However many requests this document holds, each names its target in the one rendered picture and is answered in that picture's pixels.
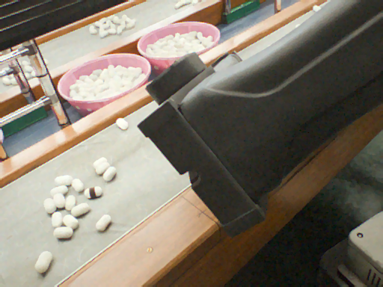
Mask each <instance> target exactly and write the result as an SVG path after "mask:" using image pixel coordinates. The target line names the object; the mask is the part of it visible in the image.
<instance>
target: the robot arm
mask: <svg viewBox="0 0 383 287"><path fill-rule="evenodd" d="M145 90H146V91H147V92H148V94H150V96H151V97H152V98H153V99H154V101H155V102H156V104H157V105H158V106H159V107H158V108H157V109H156V110H155V111H153V113H150V115H149V116H147V117H146V118H145V119H143V120H142V121H141V122H140V123H139V124H137V128H138V129H140V132H142V134H143V135H144V136H145V137H146V138H149V139H150V140H151V141H152V142H153V144H154V145H155V146H156V148H157V149H159V151H160V152H161V153H162V154H163V156H164V157H166V159H167V160H168V161H169V162H170V164H171V165H172V167H174V168H175V170H176V171H177V172H178V174H180V175H183V174H185V173H187V172H189V180H190V183H191V189H192V190H193V191H194V192H195V193H196V195H197V196H198V197H200V200H202V202H203V203H204V204H205V206H206V207H207V208H208V209H209V210H210V211H211V212H212V213H213V215H214V216H215V218H216V219H218V222H219V223H220V224H221V227H222V229H223V230H224V231H225V232H226V233H227V234H228V235H229V236H230V237H231V238H232V237H235V236H237V235H240V233H242V232H245V230H247V229H250V228H251V227H254V226H256V225H257V224H259V223H261V222H263V221H264V220H265V218H266V215H267V204H268V198H269V192H272V191H273V190H274V189H276V188H278V187H279V186H281V183H282V181H283V180H284V179H285V178H286V177H287V176H288V175H289V174H290V173H291V172H292V171H293V170H294V169H295V168H296V167H297V166H299V165H300V163H302V162H303V160H305V159H306V158H307V157H309V156H310V154H312V153H313V152H314V151H316V150H317V149H318V148H320V147H321V146H322V145H323V144H324V143H326V142H327V141H329V140H330V139H331V138H332V137H333V136H335V135H336V134H337V133H338V132H340V131H341V130H343V129H345V128H346V127H348V126H349V125H350V124H352V123H354V122H355V121H356V120H358V119H360V118H361V117H362V116H364V115H365V114H368V113H370V112H371V111H372V110H374V109H375V108H377V107H379V106H380V105H383V0H330V2H329V3H327V4H326V5H324V7H322V8H320V9H319V10H318V11H317V12H316V13H314V14H313V15H312V16H311V17H309V18H308V19H306V20H305V22H303V23H302V24H300V25H299V26H298V27H296V28H294V29H293V30H292V31H291V32H289V33H288V34H286V35H285V36H284V37H282V38H281V39H279V40H277V41H276V42H275V43H273V44H272V45H270V46H268V47H267V48H265V49H263V50H262V51H259V52H258V53H256V54H255V55H253V56H250V57H249V58H248V59H245V60H242V59H241V58H240V56H239V55H238V54H237V52H236V51H233V52H232V53H231V54H229V53H228V52H226V53H225V54H223V55H222V56H221V57H220V58H218V60H216V61H215V62H214V63H213V64H211V65H210V66H209V67H207V66H206V65H205V63H204V62H203V61H202V60H201V59H200V57H199V56H198V55H197V53H196V52H192V53H190V54H186V55H184V56H182V57H181V58H180V59H178V60H175V61H174V63H173V64H171V65H170V66H169V67H168V68H167V69H166V70H165V71H164V72H162V73H161V74H160V75H158V76H157V77H156V78H155V79H154V80H153V81H151V82H150V84H147V85H146V87H145ZM166 100H167V101H166ZM162 103H163V104H162Z"/></svg>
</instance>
